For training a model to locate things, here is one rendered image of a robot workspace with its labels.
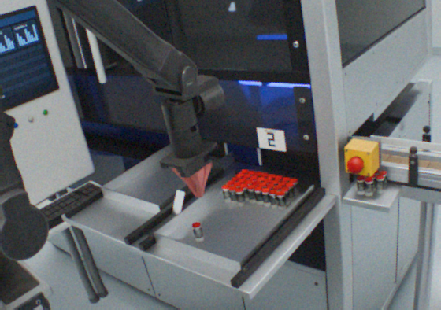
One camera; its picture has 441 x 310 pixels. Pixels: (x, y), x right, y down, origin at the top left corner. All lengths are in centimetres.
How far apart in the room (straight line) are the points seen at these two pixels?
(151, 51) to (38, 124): 99
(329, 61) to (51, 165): 108
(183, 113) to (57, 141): 96
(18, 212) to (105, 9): 30
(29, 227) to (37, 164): 107
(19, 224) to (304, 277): 102
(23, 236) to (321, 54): 74
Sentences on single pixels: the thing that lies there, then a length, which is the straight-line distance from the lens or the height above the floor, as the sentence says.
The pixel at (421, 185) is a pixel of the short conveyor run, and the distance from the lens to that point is 123.
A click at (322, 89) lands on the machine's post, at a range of 109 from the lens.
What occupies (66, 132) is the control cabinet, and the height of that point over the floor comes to 101.
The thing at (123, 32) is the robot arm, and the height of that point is 143.
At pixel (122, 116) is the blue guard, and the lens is 164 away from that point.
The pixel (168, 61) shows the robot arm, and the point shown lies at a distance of 75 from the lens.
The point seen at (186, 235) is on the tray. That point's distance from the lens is 115.
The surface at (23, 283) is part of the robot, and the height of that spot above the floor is 104.
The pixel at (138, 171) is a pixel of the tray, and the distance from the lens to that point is 151.
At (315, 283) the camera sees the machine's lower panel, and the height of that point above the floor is 54.
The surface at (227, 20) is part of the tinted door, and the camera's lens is 119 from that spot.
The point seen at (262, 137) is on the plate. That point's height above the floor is 102.
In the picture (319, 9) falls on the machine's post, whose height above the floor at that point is 136.
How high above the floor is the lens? 152
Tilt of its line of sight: 24 degrees down
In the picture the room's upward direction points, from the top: 11 degrees counter-clockwise
